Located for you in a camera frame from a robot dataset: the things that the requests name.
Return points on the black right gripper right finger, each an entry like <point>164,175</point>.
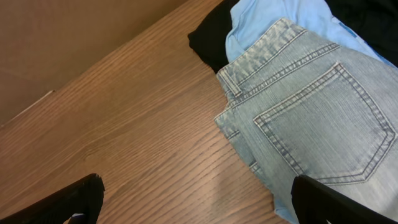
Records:
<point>316,203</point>

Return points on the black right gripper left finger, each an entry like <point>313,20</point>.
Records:
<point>79,202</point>

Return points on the light blue denim jeans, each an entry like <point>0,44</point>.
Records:
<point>299,104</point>

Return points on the black garment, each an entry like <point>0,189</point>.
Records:
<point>208,39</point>

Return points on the light blue shirt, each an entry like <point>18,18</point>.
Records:
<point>370,27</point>

